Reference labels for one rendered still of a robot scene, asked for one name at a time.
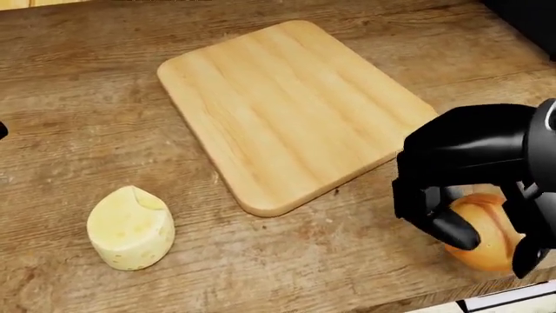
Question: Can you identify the pale yellow cheese wedge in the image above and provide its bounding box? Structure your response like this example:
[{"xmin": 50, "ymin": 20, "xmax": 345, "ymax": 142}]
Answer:
[{"xmin": 86, "ymin": 185, "xmax": 176, "ymax": 272}]

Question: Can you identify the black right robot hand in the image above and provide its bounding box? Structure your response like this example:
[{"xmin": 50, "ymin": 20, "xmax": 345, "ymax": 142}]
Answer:
[{"xmin": 392, "ymin": 103, "xmax": 556, "ymax": 279}]

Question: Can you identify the white cabinet front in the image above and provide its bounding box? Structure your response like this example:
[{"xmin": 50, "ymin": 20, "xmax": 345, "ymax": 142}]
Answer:
[{"xmin": 455, "ymin": 279, "xmax": 556, "ymax": 313}]

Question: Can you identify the golden bread roll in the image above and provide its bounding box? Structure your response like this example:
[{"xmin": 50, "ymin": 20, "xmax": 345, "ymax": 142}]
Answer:
[{"xmin": 443, "ymin": 191, "xmax": 526, "ymax": 274}]

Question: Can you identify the light wooden cutting board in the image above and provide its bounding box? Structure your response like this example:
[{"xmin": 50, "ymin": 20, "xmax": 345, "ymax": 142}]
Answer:
[{"xmin": 156, "ymin": 19, "xmax": 440, "ymax": 218}]

